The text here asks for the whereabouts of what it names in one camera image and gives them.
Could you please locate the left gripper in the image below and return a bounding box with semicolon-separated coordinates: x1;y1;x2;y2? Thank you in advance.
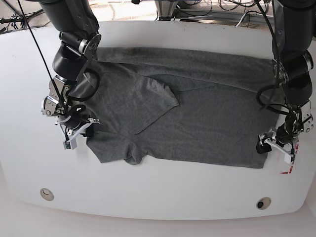
256;125;298;154

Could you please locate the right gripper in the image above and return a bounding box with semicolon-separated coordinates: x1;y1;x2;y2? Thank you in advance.
55;116;100;138

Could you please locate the grey T-shirt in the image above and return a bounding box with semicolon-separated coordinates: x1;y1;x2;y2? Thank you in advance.
72;47;278;169

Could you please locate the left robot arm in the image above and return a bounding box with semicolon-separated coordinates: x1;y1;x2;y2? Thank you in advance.
256;0;316;160

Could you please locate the red tape rectangle marking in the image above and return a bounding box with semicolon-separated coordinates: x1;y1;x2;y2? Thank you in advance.
281;140;299;174

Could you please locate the right table grommet hole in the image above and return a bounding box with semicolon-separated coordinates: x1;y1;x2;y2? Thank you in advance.
256;197;272;210

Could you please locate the table grommet hole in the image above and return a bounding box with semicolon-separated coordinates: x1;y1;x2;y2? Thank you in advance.
40;188;54;201
256;197;272;210

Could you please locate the left table grommet hole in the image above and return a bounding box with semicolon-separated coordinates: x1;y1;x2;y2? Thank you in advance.
40;188;54;201

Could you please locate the black tripod stand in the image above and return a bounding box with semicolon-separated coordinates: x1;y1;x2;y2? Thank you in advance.
0;0;44;34

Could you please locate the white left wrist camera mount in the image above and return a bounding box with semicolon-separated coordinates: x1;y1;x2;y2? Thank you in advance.
262;137;299;164

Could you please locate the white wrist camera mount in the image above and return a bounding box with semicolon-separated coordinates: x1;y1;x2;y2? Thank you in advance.
57;118;99;150
262;137;299;164

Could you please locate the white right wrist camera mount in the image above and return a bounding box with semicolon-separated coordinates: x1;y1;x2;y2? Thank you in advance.
57;118;99;150

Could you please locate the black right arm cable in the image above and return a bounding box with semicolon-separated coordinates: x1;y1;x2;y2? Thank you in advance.
17;0;101;119

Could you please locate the aluminium frame rail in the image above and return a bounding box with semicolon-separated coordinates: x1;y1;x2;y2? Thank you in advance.
158;10;275;28

